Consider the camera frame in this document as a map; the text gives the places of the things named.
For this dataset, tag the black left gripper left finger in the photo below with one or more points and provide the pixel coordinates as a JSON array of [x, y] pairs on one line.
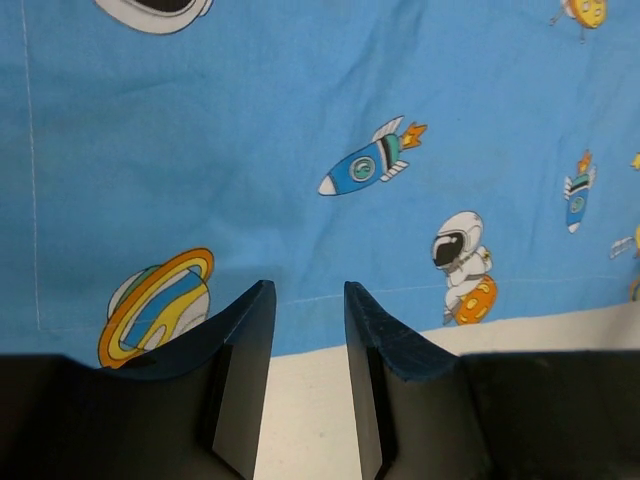
[[189, 409]]

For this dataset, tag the blue space print cloth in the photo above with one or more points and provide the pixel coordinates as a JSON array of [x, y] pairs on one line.
[[472, 163]]

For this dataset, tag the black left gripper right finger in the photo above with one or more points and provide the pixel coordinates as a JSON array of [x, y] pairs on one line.
[[422, 412]]

